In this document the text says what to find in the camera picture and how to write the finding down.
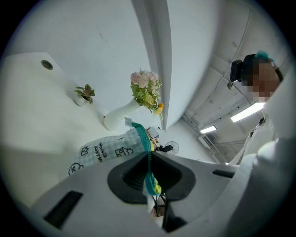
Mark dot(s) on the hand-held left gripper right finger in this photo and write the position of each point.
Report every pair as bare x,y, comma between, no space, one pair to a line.
199,192

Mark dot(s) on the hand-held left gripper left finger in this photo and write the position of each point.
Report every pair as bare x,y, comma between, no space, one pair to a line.
92,208

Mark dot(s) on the checked pencil pouch teal zipper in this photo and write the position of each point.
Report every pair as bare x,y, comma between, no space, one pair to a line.
111,148

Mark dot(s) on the black standing fan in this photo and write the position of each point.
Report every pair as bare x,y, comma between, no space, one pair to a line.
172,147

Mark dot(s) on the short ceiling light panel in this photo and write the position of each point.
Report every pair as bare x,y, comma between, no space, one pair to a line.
208,129

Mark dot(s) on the cluttered wooden shelf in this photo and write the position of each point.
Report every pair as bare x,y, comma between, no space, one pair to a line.
153,134

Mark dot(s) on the person's white clothing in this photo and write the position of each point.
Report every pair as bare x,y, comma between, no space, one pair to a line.
273,166

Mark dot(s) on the long ceiling light panel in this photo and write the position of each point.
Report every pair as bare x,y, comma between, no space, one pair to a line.
247,111

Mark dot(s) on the white ribbed vase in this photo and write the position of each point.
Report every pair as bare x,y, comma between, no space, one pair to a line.
118,116

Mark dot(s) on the round ceiling sensor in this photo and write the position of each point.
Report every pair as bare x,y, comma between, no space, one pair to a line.
230,85

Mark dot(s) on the small potted plant white pot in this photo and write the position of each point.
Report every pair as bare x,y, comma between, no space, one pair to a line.
85,95

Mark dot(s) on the pink and green flower bouquet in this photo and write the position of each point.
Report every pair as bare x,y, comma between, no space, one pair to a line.
146,91

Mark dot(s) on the person's head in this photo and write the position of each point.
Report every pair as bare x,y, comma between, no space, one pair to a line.
263,81

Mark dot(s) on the round metal desk grommet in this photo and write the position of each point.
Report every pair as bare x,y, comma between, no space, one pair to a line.
47,64

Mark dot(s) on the teal hair clip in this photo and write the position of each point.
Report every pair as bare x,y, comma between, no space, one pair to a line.
262,55

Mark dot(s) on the black head-mounted camera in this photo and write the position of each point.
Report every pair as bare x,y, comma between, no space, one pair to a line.
239,69

